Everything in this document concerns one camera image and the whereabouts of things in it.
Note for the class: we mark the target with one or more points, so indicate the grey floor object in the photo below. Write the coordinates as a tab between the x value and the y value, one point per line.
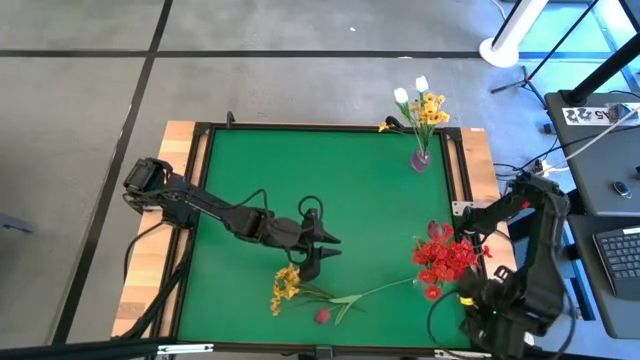
15	224

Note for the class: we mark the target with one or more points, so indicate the black table-level camera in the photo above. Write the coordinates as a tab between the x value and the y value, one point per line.
324	352

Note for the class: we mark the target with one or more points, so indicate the silver mounting plate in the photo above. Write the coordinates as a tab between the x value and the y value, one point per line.
460	208

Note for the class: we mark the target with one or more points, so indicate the black keyboard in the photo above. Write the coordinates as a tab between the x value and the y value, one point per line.
622	260

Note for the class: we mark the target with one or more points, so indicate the silver frame bracket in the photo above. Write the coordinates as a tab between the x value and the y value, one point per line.
185	349
450	355

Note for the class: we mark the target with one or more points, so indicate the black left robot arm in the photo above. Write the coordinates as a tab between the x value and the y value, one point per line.
210	205

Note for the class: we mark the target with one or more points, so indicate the white label sticker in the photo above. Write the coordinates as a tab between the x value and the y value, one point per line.
582	115

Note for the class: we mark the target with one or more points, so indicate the thick black desk post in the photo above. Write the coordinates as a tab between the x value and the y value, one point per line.
600	72

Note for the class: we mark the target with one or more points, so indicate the black tripod stand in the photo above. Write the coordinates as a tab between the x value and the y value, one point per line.
526	80

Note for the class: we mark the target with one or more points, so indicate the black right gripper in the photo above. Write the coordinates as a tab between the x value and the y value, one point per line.
485	310

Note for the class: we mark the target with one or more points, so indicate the yellow artificial flower bunch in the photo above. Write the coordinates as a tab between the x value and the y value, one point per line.
432	112
286	285

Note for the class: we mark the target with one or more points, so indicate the black aluminium table frame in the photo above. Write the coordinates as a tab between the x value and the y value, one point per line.
325	127

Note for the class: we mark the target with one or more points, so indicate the dark grey desk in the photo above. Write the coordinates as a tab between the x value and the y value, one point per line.
600	165
585	280

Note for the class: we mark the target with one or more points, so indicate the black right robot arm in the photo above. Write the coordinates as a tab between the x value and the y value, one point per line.
540	240

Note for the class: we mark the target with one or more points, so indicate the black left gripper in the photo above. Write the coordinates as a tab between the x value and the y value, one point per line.
290	232

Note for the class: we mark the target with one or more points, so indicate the black key fob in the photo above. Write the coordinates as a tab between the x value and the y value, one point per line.
622	189

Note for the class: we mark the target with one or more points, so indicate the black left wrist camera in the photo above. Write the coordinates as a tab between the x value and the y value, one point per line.
312	220

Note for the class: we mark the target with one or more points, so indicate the white artificial tulip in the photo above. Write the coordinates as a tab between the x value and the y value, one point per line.
400	95
422	84

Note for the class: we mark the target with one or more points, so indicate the black overhead frame beam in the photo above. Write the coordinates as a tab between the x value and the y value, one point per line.
75	350

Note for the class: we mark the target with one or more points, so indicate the green table mat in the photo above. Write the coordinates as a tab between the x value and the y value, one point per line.
360	200

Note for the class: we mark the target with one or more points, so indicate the white round-base pole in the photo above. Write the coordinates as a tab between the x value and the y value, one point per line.
500	52

